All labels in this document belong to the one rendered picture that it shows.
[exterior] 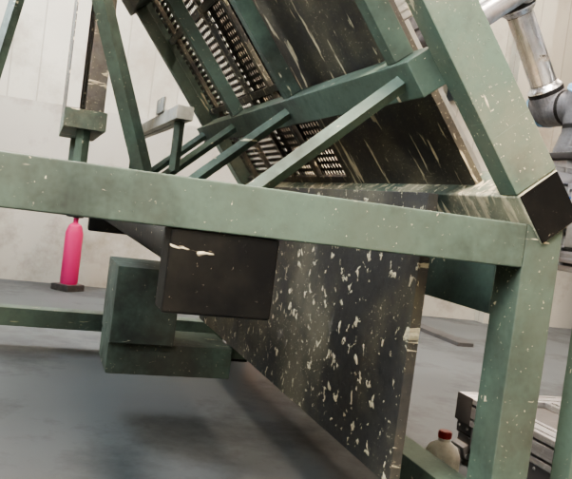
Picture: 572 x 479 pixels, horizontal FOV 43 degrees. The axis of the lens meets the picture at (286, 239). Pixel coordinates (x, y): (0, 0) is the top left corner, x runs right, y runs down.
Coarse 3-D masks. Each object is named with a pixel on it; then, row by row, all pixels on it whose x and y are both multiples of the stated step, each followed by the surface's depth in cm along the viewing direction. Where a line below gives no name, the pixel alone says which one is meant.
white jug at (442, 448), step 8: (440, 432) 203; (448, 432) 203; (440, 440) 203; (448, 440) 203; (432, 448) 202; (440, 448) 201; (448, 448) 201; (456, 448) 203; (440, 456) 200; (448, 456) 200; (456, 456) 201; (448, 464) 200; (456, 464) 201
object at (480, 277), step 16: (432, 272) 203; (448, 272) 195; (464, 272) 188; (480, 272) 181; (432, 288) 202; (448, 288) 194; (464, 288) 187; (480, 288) 181; (464, 304) 187; (480, 304) 180
